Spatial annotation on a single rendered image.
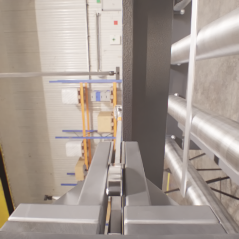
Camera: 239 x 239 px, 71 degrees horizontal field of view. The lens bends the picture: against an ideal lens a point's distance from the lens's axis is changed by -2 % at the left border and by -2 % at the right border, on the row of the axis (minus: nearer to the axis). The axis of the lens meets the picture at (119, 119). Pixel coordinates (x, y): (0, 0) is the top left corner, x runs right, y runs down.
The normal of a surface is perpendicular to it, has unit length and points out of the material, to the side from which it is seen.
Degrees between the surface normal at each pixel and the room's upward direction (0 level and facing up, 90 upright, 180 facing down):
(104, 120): 90
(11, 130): 90
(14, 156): 90
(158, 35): 90
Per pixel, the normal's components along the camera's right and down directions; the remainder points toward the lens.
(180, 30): -0.02, 0.26
